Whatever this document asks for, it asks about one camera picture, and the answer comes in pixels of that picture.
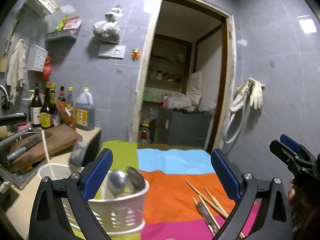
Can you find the white wall socket panel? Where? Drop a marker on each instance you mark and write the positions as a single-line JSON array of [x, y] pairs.
[[112, 51]]

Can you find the metal spoon in holder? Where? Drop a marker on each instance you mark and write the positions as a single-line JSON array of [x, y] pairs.
[[136, 179]]

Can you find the grey cabinet in doorway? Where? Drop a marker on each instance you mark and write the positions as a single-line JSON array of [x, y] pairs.
[[181, 128]]

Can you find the white wall box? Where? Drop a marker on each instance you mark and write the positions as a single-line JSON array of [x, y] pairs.
[[36, 58]]

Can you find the white perforated utensil holder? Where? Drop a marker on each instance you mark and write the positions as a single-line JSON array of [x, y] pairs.
[[117, 216]]

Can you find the chrome faucet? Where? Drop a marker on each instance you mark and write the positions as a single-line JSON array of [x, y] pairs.
[[4, 99]]

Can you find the white rubber gloves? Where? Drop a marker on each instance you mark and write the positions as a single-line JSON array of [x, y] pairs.
[[251, 89]]

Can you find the white wall basket rack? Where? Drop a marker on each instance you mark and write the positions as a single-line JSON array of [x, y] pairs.
[[42, 7]]

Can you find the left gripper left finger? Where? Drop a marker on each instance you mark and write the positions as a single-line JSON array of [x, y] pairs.
[[48, 218]]

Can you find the white plastic bag on wall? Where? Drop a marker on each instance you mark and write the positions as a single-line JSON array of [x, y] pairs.
[[108, 30]]

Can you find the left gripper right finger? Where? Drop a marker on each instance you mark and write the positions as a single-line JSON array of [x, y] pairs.
[[273, 220]]

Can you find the black wok with handle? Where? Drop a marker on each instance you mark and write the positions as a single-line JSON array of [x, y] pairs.
[[13, 119]]

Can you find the black wine bottle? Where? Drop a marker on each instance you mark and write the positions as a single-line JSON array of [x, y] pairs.
[[35, 108]]

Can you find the person's right hand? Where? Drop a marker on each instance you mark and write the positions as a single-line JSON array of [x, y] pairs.
[[303, 212]]

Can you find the colourful patchwork table cloth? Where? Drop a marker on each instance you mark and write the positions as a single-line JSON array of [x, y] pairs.
[[169, 209]]

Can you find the metal spoon black handle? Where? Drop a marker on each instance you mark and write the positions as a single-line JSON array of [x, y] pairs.
[[116, 182]]

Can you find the white hanging towel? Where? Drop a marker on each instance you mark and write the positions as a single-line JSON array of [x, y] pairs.
[[16, 70]]

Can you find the grey wall shelf basket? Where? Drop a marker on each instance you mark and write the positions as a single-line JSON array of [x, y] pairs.
[[71, 34]]

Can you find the dark soy sauce bottle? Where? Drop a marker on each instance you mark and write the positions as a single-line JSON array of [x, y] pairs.
[[46, 115]]

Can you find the kitchen knife grey handle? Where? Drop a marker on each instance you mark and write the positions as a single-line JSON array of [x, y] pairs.
[[20, 151]]

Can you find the red plastic bag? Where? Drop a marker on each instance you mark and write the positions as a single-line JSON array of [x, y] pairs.
[[46, 69]]

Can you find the orange wall hook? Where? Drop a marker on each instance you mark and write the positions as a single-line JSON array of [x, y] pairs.
[[135, 54]]

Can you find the wooden chopstick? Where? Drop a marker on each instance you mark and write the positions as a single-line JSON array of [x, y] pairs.
[[207, 216], [207, 198], [43, 135], [217, 203]]

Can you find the wooden cutting board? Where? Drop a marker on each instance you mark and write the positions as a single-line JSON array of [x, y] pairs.
[[62, 137]]

